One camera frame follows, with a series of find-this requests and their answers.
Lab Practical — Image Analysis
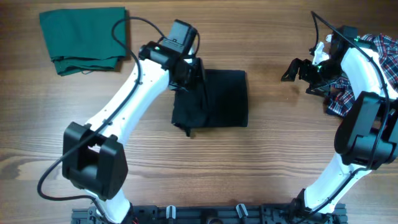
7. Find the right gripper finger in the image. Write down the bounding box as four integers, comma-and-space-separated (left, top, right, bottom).
305, 84, 331, 96
280, 58, 302, 82

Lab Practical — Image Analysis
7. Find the black t-shirt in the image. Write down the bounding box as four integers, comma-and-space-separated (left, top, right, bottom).
171, 69, 249, 137

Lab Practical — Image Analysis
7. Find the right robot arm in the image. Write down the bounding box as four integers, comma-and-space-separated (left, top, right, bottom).
281, 26, 397, 222

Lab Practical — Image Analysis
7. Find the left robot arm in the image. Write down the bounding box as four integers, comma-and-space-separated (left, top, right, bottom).
60, 20, 203, 223

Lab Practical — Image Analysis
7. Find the red plaid shirt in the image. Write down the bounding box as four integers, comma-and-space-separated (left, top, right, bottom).
326, 34, 397, 117

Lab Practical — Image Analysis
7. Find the folded green cloth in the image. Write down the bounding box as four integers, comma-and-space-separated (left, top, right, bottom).
39, 7, 126, 76

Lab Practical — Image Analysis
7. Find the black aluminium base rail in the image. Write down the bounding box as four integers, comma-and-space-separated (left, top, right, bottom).
71, 202, 348, 224

